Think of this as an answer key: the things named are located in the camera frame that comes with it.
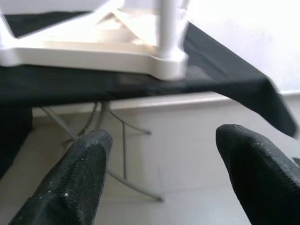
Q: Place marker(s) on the metal folding table frame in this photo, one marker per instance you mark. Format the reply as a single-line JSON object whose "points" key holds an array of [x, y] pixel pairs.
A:
{"points": [[124, 152]]}

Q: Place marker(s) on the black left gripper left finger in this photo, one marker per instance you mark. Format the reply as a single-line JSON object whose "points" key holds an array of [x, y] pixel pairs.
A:
{"points": [[77, 182]]}

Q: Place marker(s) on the white plastic table leg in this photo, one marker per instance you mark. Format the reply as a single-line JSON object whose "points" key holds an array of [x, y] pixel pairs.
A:
{"points": [[170, 30]]}

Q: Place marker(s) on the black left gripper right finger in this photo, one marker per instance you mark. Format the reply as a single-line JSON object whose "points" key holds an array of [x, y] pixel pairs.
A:
{"points": [[264, 182]]}

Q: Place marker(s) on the black tablecloth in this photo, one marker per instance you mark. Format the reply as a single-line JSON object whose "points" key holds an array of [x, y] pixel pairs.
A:
{"points": [[70, 82]]}

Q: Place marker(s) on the white plastic children table top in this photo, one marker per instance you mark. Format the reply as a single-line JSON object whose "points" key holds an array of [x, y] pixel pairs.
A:
{"points": [[82, 54]]}

